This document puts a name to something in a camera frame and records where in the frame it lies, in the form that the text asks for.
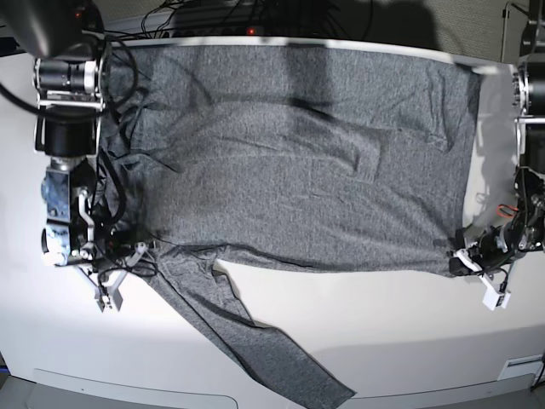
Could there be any grey long-sleeve T-shirt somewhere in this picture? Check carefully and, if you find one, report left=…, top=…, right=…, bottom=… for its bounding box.
left=100, top=45, right=481, bottom=408

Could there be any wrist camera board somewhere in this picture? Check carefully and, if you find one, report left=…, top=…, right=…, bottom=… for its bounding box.
left=483, top=288, right=511, bottom=311
left=96, top=286, right=123, bottom=312

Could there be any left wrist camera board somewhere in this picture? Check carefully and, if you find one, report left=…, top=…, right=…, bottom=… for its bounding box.
left=483, top=288, right=511, bottom=311

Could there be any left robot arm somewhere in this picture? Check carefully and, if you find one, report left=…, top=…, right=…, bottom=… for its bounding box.
left=449, top=7, right=544, bottom=276

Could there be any black power strip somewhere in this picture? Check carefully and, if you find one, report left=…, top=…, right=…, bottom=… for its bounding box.
left=159, top=25, right=324, bottom=38

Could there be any thin metal stand rod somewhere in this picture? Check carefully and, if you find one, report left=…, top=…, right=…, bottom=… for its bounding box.
left=500, top=1, right=530, bottom=65

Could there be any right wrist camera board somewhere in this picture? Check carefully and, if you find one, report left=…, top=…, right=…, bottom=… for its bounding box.
left=96, top=286, right=123, bottom=312

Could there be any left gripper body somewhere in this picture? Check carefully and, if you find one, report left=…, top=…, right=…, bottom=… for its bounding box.
left=468, top=228, right=511, bottom=273

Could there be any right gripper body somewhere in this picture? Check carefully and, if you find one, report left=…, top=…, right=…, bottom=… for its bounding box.
left=67, top=230, right=137, bottom=275

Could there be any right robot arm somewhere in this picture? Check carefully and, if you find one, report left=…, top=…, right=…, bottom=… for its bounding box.
left=1, top=1, right=150, bottom=309

